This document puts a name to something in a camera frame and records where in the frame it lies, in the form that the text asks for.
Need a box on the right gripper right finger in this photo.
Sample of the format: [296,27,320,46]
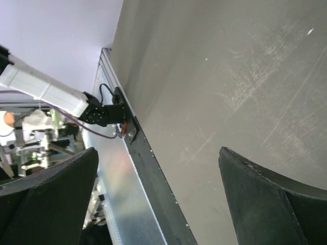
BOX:
[219,147,326,244]

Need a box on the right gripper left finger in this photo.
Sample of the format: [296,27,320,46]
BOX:
[1,148,99,245]

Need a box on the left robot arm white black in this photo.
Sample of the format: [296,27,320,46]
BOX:
[1,46,126,127]

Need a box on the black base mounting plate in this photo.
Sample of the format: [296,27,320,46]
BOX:
[112,87,197,244]

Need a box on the aluminium frame rail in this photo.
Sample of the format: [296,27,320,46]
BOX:
[91,47,133,120]

